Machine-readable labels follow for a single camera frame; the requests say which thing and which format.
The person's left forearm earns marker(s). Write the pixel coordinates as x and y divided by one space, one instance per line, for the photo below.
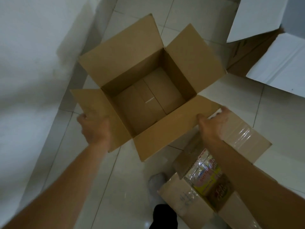
59 188

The person's left thumb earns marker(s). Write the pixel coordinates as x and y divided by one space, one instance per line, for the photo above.
83 116

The white-flapped cardboard box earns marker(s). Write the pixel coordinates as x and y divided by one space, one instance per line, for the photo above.
266 45

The person's left hand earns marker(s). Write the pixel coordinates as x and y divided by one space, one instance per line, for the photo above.
95 131

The person's right thumb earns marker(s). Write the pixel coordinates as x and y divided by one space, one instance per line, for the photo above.
202 118

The person's right forearm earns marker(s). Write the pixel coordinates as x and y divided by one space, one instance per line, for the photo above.
257 188

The stack of snack packets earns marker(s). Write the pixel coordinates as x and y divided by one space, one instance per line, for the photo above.
209 176

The person's right hand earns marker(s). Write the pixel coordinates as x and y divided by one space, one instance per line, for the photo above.
213 127

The taped brown cardboard box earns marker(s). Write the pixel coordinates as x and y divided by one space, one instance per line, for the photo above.
214 178

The person's grey sock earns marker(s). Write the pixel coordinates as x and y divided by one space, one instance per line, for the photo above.
156 188

